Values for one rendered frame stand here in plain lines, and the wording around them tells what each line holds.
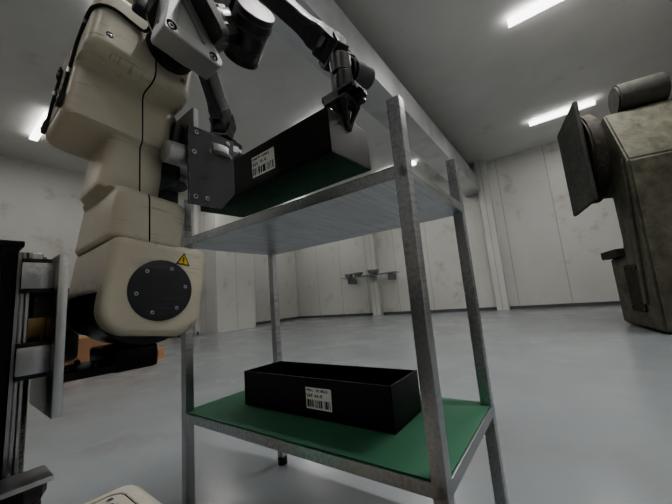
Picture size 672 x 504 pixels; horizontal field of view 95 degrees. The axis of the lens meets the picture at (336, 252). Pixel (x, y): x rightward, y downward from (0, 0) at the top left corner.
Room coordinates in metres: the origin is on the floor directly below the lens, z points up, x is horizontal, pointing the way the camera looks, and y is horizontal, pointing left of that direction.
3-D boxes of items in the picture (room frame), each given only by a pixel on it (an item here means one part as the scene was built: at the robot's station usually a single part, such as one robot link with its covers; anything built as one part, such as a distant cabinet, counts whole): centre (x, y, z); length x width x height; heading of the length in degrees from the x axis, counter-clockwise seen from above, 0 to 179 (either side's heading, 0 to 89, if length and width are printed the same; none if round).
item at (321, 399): (1.04, 0.08, 0.41); 0.57 x 0.17 x 0.11; 54
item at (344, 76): (0.72, -0.05, 1.22); 0.10 x 0.07 x 0.07; 53
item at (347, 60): (0.72, -0.06, 1.28); 0.07 x 0.06 x 0.07; 127
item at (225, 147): (0.66, 0.34, 0.99); 0.28 x 0.16 x 0.22; 53
